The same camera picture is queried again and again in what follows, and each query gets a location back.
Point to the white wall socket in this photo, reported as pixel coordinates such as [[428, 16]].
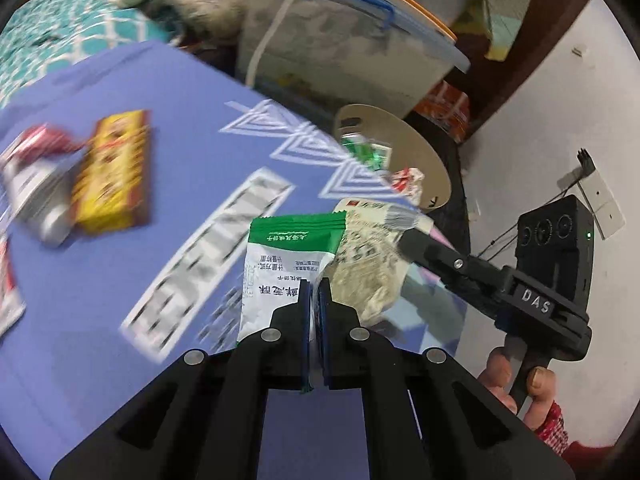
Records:
[[602, 205]]

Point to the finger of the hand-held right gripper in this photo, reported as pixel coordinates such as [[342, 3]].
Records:
[[450, 265]]

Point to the clear plastic storage box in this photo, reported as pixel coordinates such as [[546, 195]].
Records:
[[350, 60]]

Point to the person's right hand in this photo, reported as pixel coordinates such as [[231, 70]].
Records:
[[542, 390]]

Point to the grey patterned pillow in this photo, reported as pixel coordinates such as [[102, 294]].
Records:
[[200, 0]]

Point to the orange printed bag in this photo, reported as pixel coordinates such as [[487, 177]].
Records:
[[445, 110]]

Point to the white grey package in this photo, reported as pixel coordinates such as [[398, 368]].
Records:
[[40, 195]]

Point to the round tan stool top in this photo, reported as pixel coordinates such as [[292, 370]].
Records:
[[400, 135]]

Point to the teal patterned quilt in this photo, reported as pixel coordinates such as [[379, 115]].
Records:
[[50, 35]]

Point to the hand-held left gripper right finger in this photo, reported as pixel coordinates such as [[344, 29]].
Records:
[[325, 330]]

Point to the white printed plastic bag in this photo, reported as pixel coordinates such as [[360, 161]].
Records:
[[365, 260]]

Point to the person's right forearm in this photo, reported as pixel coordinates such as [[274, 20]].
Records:
[[555, 430]]

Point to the green white snack packet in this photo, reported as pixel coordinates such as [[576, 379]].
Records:
[[280, 260]]

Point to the red white wrapper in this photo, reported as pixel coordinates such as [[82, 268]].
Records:
[[10, 290]]

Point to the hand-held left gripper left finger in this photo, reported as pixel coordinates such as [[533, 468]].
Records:
[[303, 330]]

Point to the yellow printed box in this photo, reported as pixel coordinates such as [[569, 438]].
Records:
[[110, 170]]

